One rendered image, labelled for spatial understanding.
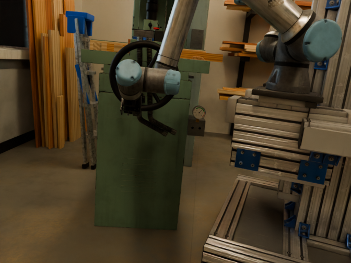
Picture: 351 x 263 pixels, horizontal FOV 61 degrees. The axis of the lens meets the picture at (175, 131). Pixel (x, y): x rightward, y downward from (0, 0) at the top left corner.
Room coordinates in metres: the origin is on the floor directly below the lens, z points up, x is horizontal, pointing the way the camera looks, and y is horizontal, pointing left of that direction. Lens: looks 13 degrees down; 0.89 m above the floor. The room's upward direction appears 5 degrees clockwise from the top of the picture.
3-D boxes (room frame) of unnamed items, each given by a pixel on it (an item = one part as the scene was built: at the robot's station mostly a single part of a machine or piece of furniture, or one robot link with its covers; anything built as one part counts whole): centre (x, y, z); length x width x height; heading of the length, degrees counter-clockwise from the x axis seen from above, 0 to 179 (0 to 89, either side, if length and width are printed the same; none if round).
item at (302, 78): (1.09, -0.39, 0.87); 0.15 x 0.15 x 0.10
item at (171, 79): (0.95, 0.06, 0.82); 0.11 x 0.11 x 0.08; 3
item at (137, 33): (1.41, 0.16, 0.99); 0.13 x 0.11 x 0.06; 94
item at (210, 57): (1.61, 0.09, 0.92); 0.60 x 0.02 x 0.04; 94
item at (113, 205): (1.72, 0.18, 0.36); 0.58 x 0.45 x 0.71; 4
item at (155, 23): (1.62, 0.17, 1.03); 0.14 x 0.07 x 0.09; 4
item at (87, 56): (1.49, 0.17, 0.87); 0.61 x 0.30 x 0.06; 94
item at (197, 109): (1.41, -0.10, 0.65); 0.06 x 0.04 x 0.08; 94
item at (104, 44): (1.62, 0.18, 0.92); 0.60 x 0.02 x 0.05; 94
